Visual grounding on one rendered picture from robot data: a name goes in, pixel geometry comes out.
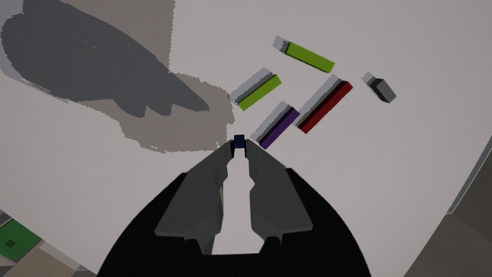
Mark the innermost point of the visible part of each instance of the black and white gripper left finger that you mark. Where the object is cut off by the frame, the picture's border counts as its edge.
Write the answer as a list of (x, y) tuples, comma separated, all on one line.
[(188, 208)]

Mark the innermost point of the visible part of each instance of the purple rod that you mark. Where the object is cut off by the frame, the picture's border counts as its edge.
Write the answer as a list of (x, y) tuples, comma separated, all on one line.
[(279, 127)]

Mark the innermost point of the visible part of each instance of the small blue block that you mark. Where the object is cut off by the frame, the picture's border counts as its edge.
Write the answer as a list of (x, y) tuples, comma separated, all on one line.
[(239, 141)]

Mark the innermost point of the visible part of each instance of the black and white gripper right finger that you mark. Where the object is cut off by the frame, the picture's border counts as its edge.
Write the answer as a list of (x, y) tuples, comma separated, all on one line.
[(284, 205)]

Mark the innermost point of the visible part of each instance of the dark grey block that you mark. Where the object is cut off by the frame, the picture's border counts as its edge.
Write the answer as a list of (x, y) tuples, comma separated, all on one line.
[(383, 91)]

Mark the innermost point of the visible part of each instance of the dark red rod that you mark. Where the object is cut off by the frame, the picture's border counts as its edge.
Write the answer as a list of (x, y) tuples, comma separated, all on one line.
[(336, 95)]

